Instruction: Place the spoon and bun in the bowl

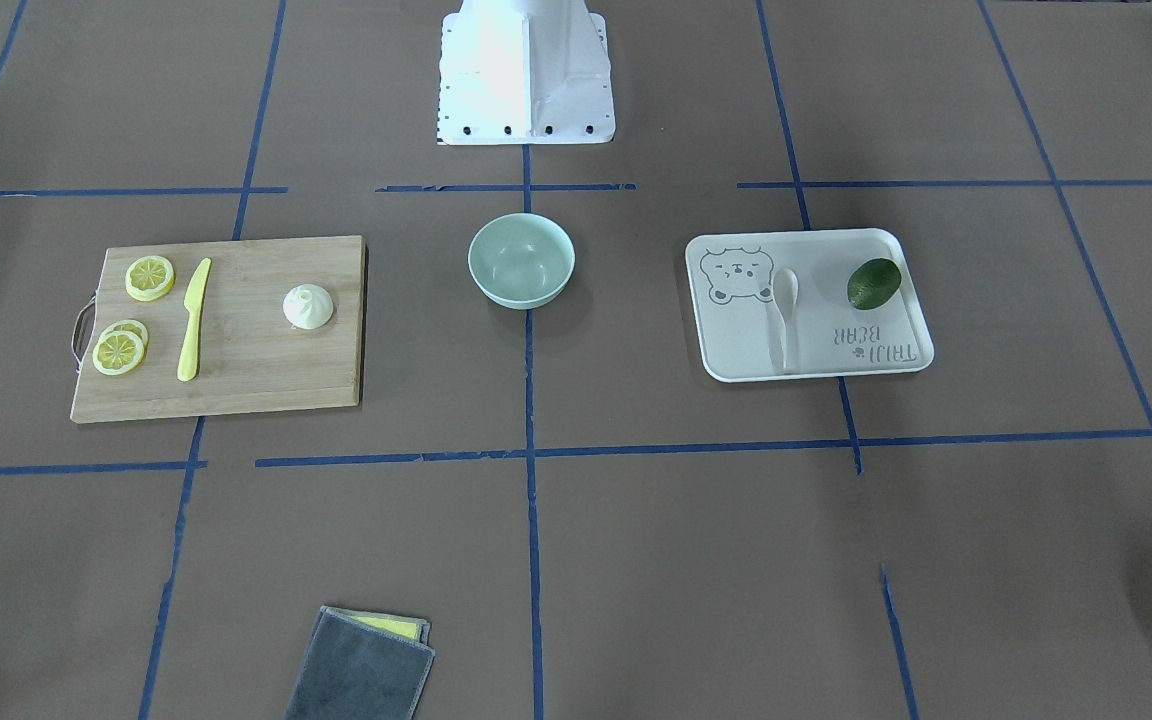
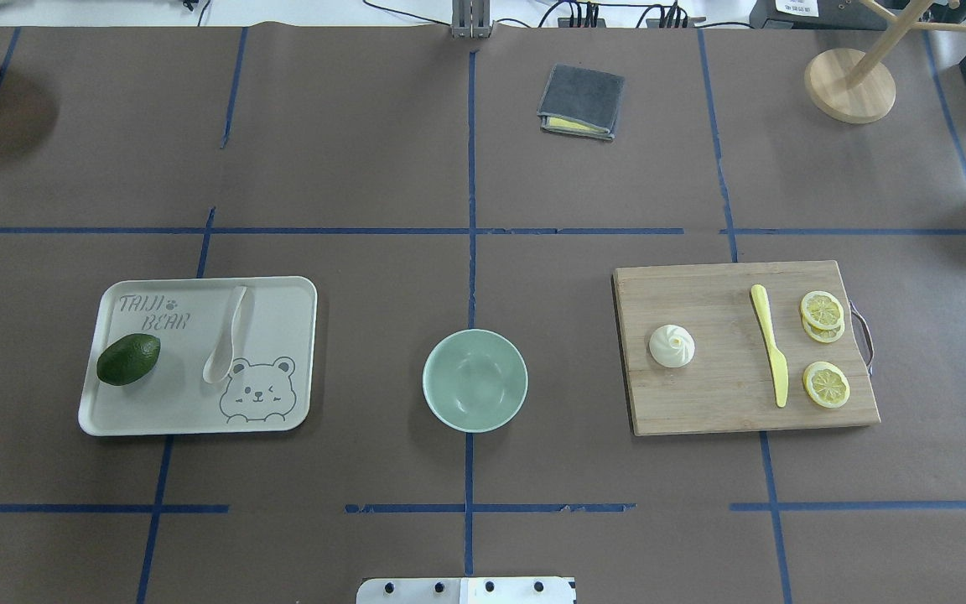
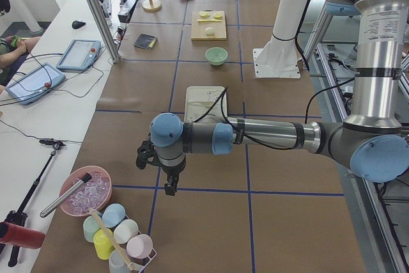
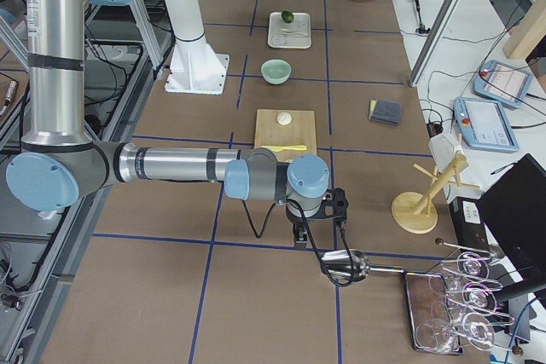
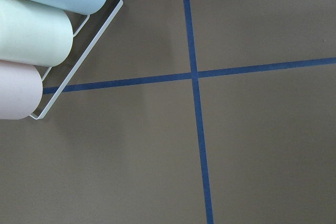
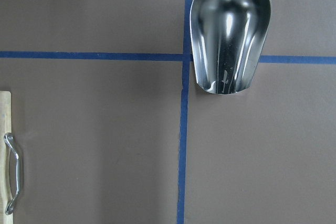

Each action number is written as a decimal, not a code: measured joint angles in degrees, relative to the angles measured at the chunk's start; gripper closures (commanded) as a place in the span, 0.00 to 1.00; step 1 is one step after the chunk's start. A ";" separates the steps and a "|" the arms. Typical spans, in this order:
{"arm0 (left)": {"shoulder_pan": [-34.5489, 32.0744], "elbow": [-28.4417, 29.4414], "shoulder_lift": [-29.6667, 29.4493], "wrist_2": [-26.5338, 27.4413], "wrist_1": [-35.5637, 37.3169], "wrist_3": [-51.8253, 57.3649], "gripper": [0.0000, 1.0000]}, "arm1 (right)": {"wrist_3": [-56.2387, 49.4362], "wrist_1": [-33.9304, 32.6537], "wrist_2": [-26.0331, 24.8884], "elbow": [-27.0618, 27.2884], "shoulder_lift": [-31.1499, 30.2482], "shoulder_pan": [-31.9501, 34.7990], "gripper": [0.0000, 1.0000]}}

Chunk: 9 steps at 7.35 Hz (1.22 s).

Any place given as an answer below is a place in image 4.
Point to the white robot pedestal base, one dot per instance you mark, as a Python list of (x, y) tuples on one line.
[(195, 68)]

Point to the metal scoop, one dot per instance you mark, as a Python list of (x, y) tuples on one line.
[(344, 267)]

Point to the grey and yellow cloth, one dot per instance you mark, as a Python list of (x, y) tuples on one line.
[(387, 112)]

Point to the white steamed bun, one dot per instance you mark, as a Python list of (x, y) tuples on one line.
[(284, 118)]

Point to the aluminium frame post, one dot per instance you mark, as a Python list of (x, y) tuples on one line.
[(447, 9)]

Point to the white divided bear tray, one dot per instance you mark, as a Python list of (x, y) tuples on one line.
[(294, 35)]

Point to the blue teach pendant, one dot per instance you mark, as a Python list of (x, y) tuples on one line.
[(484, 125), (501, 82)]

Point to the wine glass rack tray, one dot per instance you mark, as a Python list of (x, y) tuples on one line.
[(429, 317)]

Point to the green avocado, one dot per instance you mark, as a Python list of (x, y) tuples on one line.
[(287, 16)]

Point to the yellow plastic knife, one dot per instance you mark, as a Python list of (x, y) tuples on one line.
[(277, 149)]

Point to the bamboo cutting board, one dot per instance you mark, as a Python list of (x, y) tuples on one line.
[(302, 130)]

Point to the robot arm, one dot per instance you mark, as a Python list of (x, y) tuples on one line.
[(60, 163)]

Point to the wooden mug tree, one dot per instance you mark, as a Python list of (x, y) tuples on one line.
[(415, 212)]

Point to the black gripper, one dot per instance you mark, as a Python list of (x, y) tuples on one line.
[(299, 226)]

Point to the near blue teach pendant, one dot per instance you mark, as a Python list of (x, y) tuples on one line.
[(484, 125)]

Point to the far blue teach pendant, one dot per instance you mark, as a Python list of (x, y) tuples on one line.
[(501, 82)]

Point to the mint green bowl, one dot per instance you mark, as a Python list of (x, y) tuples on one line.
[(276, 71)]

